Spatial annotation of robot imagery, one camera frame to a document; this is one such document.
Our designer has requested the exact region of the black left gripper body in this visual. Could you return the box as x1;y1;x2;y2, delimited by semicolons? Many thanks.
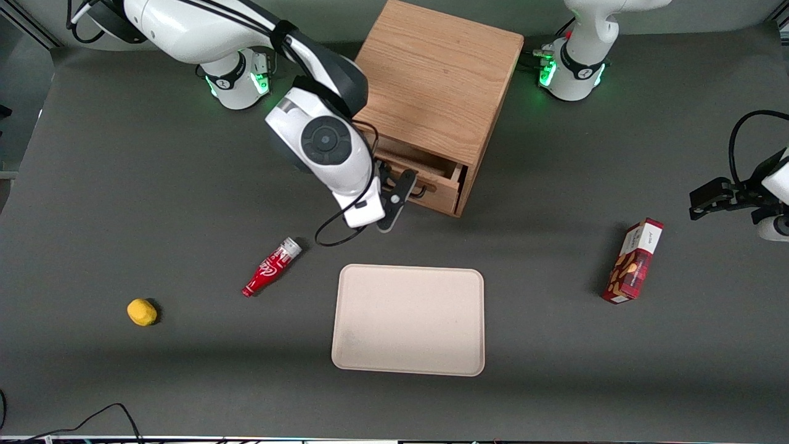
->
731;148;787;212

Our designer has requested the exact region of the wooden drawer with black handle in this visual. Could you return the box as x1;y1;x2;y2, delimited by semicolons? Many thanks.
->
369;134;467;217

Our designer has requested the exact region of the wooden drawer cabinet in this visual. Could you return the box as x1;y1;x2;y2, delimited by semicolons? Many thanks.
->
353;0;525;218

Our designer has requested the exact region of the red cookie box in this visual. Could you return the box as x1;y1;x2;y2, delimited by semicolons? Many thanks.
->
602;218;665;305

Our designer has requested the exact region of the red cola bottle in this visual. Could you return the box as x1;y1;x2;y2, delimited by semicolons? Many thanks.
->
241;237;303;298

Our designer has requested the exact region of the beige plastic tray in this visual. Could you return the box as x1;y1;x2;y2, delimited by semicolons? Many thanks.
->
331;264;486;377

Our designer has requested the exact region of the yellow lemon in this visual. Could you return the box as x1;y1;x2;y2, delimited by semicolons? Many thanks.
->
127;298;158;327

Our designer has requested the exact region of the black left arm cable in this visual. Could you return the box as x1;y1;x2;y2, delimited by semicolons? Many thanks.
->
728;110;789;187

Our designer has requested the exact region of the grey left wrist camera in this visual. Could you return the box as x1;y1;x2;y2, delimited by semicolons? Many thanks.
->
756;210;789;242

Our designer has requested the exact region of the black loose floor cable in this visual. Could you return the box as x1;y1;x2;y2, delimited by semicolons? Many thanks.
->
0;388;146;444

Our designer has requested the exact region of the aluminium frame rail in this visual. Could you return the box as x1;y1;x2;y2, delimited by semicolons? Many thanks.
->
0;9;63;51

